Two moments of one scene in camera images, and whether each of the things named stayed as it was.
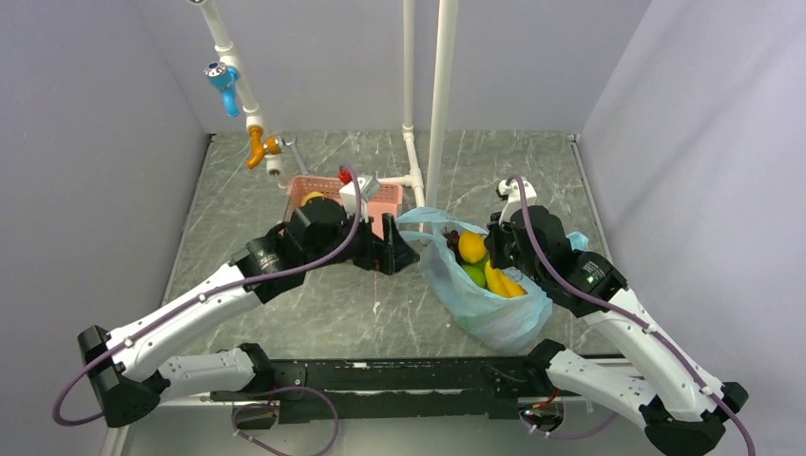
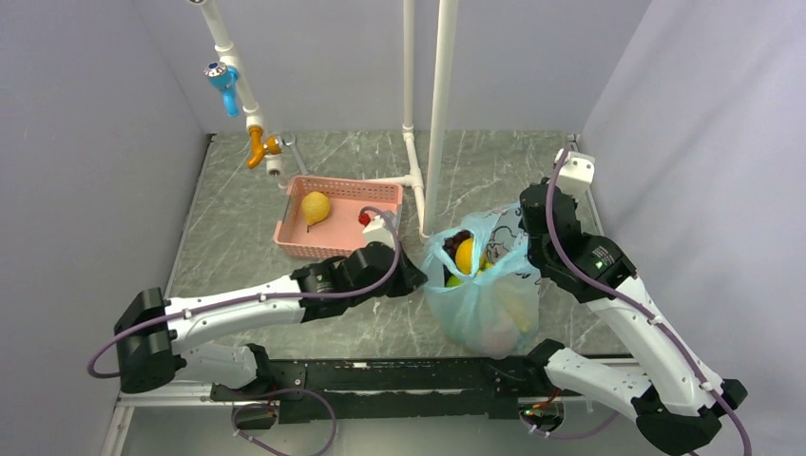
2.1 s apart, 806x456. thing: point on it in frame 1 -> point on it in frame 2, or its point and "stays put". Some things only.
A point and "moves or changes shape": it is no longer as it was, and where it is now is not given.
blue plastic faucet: x=225 y=79 stays put
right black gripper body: x=503 y=252 -> x=534 y=254
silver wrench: x=294 y=146 stays put
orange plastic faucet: x=259 y=149 stays put
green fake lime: x=476 y=275 -> x=452 y=281
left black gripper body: x=362 y=249 -> x=399 y=283
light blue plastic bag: x=516 y=324 moves or changes shape
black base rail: x=396 y=389 stays put
